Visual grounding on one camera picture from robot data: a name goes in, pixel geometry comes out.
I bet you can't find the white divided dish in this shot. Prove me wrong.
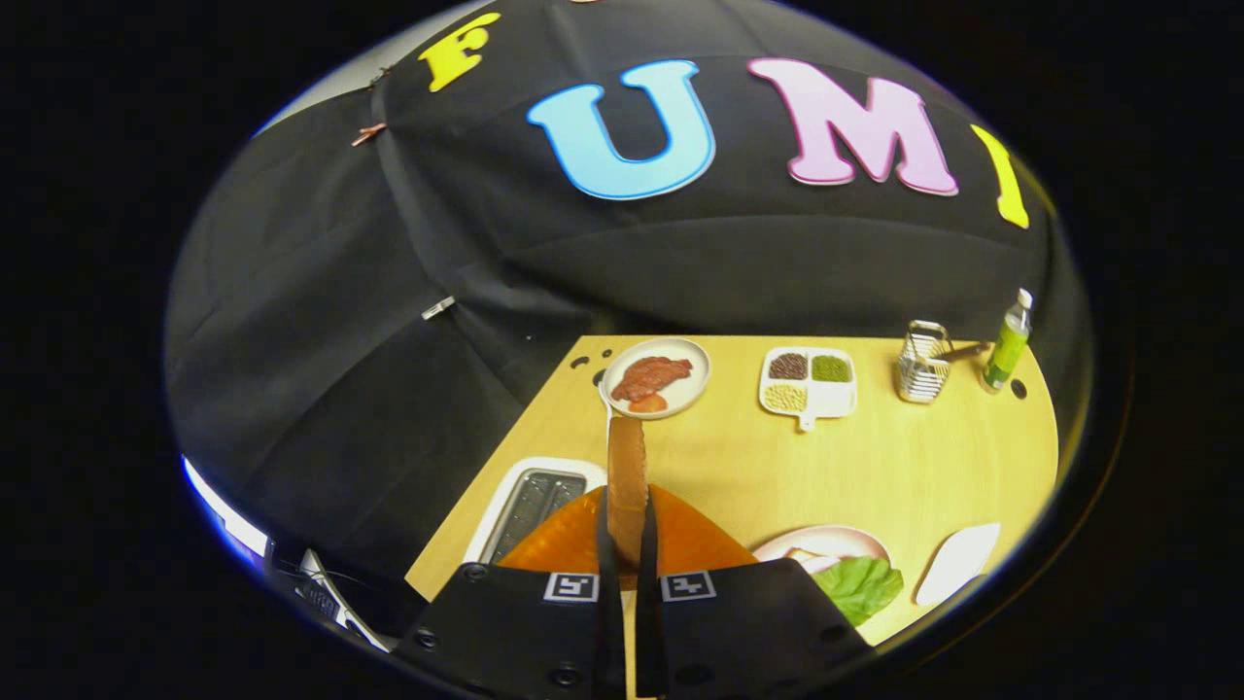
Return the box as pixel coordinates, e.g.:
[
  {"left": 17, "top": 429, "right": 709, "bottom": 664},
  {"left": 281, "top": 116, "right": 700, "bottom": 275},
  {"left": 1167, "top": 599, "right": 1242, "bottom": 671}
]
[{"left": 758, "top": 347, "right": 858, "bottom": 432}]

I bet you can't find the metal wire utensil holder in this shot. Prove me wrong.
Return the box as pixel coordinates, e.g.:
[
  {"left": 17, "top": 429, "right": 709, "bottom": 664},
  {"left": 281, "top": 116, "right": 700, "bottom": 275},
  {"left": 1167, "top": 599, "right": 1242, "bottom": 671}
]
[{"left": 896, "top": 321, "right": 953, "bottom": 403}]

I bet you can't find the pink round plate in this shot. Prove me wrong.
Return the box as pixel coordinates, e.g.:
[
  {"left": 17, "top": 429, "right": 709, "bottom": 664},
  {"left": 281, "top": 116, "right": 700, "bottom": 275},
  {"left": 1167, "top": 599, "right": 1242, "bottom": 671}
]
[{"left": 753, "top": 525, "right": 891, "bottom": 584}]

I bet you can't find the red meat slice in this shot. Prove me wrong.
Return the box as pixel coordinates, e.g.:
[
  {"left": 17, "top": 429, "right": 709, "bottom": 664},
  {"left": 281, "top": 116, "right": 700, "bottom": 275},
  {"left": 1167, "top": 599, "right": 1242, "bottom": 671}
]
[{"left": 611, "top": 356, "right": 694, "bottom": 403}]

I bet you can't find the toasted bread slice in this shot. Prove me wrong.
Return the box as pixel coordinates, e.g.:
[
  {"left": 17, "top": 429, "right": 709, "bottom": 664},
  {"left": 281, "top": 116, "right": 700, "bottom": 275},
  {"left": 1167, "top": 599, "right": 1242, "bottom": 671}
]
[{"left": 607, "top": 416, "right": 650, "bottom": 570}]

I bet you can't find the green label drink bottle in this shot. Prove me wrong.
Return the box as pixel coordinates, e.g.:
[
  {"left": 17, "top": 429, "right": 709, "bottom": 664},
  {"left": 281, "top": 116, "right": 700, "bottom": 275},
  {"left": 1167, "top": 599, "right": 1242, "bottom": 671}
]
[{"left": 982, "top": 289, "right": 1034, "bottom": 394}]

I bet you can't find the black backdrop cloth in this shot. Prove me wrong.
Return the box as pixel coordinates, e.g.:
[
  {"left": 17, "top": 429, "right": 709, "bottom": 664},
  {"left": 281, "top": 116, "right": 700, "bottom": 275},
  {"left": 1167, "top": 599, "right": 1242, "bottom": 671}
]
[{"left": 165, "top": 0, "right": 1089, "bottom": 584}]

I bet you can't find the white square plate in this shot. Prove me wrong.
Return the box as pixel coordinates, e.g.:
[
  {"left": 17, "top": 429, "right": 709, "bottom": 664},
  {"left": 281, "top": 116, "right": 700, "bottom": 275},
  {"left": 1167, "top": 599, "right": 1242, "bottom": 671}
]
[{"left": 915, "top": 523, "right": 1002, "bottom": 607}]

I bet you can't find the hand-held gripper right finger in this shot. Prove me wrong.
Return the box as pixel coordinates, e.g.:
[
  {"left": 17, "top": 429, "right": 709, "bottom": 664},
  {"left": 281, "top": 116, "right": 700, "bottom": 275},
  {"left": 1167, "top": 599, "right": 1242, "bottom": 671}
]
[{"left": 635, "top": 484, "right": 874, "bottom": 700}]

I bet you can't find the green lettuce leaf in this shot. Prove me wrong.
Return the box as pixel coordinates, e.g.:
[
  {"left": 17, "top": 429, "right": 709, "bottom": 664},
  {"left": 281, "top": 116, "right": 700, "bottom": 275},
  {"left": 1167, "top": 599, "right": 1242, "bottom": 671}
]
[{"left": 812, "top": 556, "right": 905, "bottom": 627}]

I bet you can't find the white toaster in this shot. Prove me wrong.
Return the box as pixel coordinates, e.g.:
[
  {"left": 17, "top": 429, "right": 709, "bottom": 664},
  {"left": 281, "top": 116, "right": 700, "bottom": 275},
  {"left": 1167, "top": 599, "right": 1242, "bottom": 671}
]
[{"left": 465, "top": 457, "right": 608, "bottom": 565}]

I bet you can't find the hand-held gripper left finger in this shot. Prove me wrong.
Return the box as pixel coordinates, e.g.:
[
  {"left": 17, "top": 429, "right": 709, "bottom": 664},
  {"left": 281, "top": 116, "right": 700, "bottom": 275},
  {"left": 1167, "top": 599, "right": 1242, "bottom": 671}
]
[{"left": 394, "top": 484, "right": 628, "bottom": 700}]

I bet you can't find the round grey plate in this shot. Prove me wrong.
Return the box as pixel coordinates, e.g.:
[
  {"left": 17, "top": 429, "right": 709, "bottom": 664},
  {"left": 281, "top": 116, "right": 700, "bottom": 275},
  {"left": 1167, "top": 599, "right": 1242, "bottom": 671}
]
[{"left": 600, "top": 337, "right": 711, "bottom": 420}]

